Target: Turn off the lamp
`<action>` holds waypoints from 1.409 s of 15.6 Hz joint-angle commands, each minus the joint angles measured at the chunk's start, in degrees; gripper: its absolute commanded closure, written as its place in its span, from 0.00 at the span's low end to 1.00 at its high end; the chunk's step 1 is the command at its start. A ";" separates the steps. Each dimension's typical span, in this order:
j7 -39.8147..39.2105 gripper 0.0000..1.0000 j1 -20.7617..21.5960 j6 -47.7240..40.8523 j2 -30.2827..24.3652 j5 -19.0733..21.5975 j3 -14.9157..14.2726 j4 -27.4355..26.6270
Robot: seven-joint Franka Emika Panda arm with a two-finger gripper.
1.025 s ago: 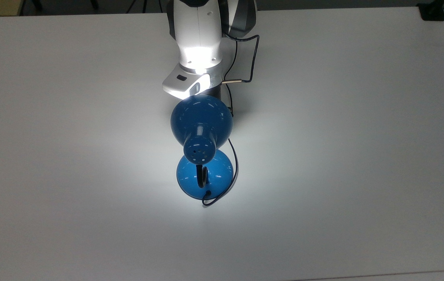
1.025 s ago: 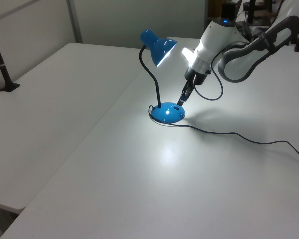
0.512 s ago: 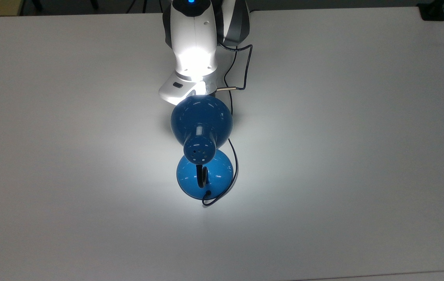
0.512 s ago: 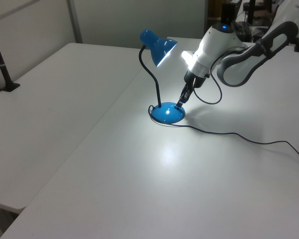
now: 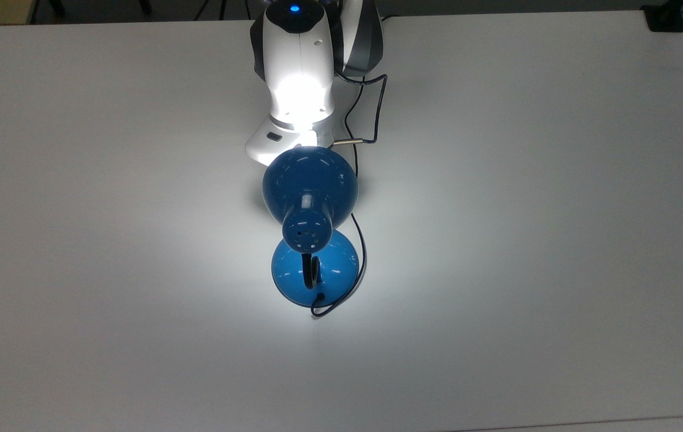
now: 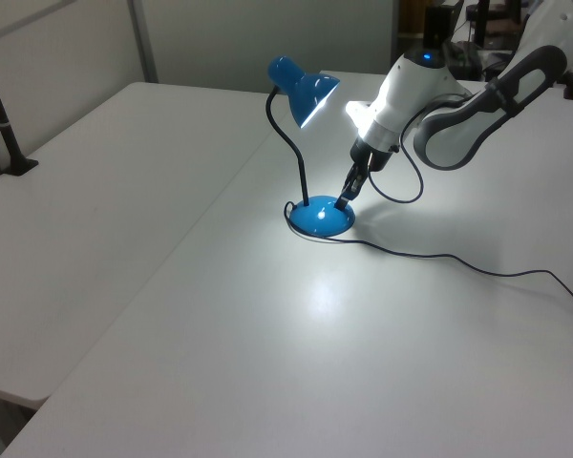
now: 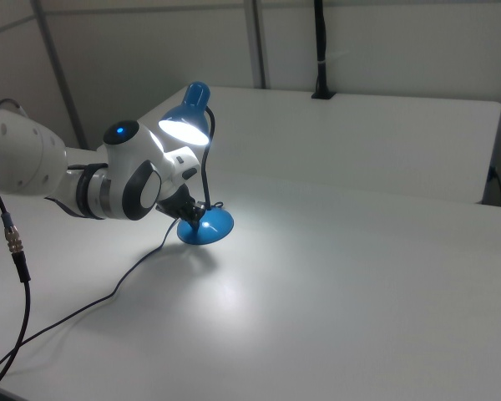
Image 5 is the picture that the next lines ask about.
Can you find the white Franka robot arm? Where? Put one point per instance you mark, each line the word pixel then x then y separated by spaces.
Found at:
pixel 296 54

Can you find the blue gooseneck desk lamp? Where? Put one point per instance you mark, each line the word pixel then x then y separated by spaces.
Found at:
pixel 308 180

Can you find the black stand leg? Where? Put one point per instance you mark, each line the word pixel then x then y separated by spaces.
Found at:
pixel 145 5
pixel 57 6

